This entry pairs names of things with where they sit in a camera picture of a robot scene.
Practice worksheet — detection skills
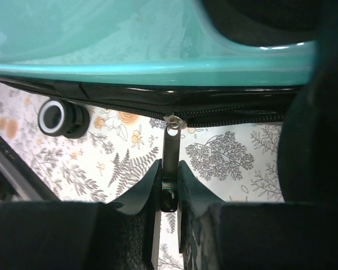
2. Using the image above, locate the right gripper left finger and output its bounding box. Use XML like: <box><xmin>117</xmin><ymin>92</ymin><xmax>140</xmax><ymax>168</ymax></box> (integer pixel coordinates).
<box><xmin>0</xmin><ymin>161</ymin><xmax>161</xmax><ymax>269</ymax></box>

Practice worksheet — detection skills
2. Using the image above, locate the black zipper pull tab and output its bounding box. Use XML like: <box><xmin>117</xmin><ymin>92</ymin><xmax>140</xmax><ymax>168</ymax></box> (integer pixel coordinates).
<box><xmin>160</xmin><ymin>115</ymin><xmax>186</xmax><ymax>213</ymax></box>

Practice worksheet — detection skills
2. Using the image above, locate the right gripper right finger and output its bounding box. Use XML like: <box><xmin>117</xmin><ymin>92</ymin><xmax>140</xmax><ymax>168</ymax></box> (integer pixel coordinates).
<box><xmin>178</xmin><ymin>161</ymin><xmax>338</xmax><ymax>269</ymax></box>

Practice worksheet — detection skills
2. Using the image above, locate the aluminium mounting rail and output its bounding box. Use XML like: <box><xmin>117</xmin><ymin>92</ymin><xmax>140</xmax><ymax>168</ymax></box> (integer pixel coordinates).
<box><xmin>0</xmin><ymin>136</ymin><xmax>60</xmax><ymax>201</ymax></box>

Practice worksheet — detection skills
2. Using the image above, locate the pink and teal suitcase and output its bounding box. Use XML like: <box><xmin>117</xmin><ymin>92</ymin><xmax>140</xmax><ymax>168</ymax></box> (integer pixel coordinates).
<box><xmin>0</xmin><ymin>1</ymin><xmax>338</xmax><ymax>204</ymax></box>

